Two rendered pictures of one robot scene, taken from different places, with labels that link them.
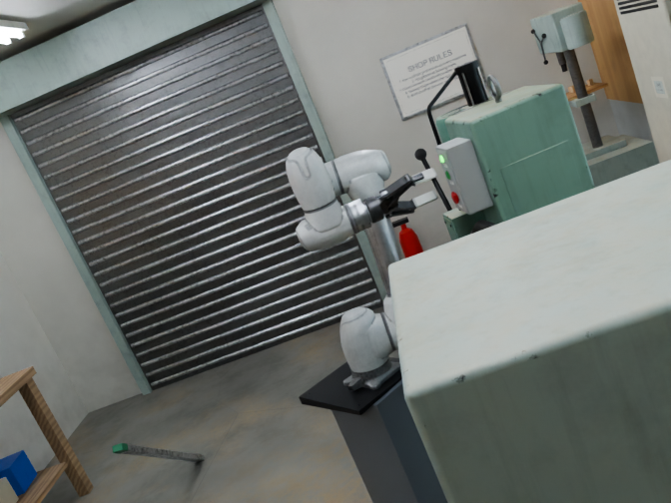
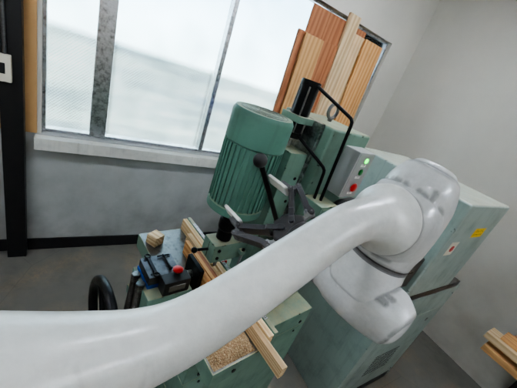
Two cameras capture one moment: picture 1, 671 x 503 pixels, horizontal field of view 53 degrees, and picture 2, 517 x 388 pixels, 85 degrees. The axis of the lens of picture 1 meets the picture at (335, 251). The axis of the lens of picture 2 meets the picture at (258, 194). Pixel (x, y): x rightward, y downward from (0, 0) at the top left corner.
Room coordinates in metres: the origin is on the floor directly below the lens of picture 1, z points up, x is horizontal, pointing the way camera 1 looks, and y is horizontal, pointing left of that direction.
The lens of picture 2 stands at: (2.36, 0.12, 1.61)
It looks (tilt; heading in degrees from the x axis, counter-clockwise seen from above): 24 degrees down; 224
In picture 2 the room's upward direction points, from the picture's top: 20 degrees clockwise
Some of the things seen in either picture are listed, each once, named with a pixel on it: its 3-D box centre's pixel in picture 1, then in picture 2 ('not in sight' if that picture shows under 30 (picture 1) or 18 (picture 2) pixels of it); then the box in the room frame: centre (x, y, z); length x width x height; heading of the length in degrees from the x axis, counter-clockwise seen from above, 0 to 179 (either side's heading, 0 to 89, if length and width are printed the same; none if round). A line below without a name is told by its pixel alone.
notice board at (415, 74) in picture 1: (433, 72); not in sight; (4.78, -1.12, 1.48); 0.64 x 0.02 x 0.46; 82
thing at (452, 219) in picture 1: (470, 238); (312, 219); (1.61, -0.32, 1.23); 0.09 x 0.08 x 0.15; 1
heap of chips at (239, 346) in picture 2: not in sight; (228, 342); (1.92, -0.22, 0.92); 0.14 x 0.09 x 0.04; 1
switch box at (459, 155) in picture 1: (463, 175); (350, 172); (1.51, -0.34, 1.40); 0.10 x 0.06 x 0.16; 1
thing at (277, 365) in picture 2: not in sight; (225, 291); (1.83, -0.38, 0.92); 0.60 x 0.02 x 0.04; 91
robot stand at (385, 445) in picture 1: (402, 442); not in sight; (2.43, 0.05, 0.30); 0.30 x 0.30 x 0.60; 37
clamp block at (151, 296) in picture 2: not in sight; (160, 288); (2.02, -0.46, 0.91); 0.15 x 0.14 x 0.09; 91
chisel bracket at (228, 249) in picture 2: not in sight; (225, 247); (1.81, -0.47, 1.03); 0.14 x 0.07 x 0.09; 1
